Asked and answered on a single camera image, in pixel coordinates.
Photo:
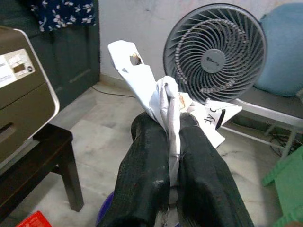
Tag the dark wooden stool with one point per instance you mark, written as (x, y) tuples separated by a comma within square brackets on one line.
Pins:
[(47, 146)]

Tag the white metal bench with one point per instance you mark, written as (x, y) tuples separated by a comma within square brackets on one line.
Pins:
[(260, 104)]

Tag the dark green door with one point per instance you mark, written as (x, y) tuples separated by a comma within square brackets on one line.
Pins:
[(71, 59)]

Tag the light blue cushion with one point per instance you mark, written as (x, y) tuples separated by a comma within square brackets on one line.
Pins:
[(284, 52)]

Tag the snack wrapper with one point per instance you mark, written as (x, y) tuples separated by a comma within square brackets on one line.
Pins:
[(142, 82)]

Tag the green plastic stool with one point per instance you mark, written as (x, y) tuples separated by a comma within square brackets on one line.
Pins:
[(288, 184)]

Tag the purple waste bin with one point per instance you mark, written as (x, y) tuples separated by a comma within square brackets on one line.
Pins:
[(104, 212)]

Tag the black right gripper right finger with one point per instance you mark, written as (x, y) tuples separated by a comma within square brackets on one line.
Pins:
[(203, 177)]

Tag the grey white printer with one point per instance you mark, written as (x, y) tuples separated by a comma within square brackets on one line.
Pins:
[(23, 99)]

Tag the grey round table fan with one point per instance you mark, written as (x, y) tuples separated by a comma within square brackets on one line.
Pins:
[(213, 60)]

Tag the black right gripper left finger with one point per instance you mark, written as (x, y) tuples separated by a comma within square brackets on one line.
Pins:
[(142, 177)]

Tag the blue floral cloth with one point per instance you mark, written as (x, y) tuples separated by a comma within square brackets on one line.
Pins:
[(66, 11)]

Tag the red box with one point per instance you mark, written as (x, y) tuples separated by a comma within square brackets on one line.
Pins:
[(33, 221)]

